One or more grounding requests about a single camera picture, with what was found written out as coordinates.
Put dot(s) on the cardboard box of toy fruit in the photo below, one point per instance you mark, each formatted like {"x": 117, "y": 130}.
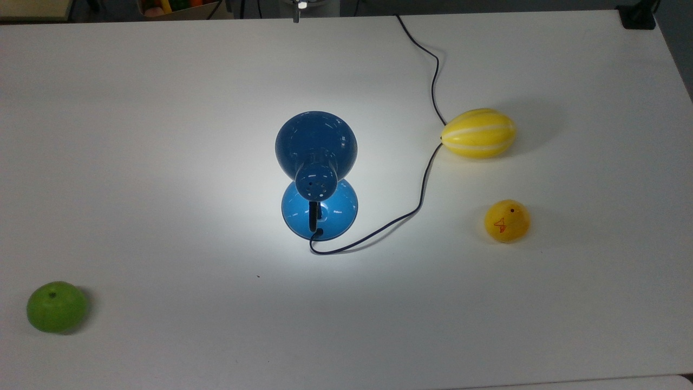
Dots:
{"x": 178, "y": 7}

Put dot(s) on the green apple toy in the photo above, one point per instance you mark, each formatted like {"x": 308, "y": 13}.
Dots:
{"x": 56, "y": 307}

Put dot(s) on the yellow striped melon toy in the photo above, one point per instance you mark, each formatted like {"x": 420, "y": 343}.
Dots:
{"x": 478, "y": 134}

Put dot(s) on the blue desk lamp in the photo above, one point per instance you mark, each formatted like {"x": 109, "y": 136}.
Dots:
{"x": 316, "y": 141}

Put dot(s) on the yellow pear toy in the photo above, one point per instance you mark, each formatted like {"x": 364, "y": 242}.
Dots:
{"x": 507, "y": 221}

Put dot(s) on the black table clamp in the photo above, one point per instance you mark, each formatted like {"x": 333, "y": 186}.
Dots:
{"x": 637, "y": 15}

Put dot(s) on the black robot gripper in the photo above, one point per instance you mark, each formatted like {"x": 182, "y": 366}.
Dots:
{"x": 303, "y": 3}

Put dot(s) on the tan wooden board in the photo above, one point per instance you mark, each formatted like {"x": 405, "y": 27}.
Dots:
{"x": 33, "y": 9}

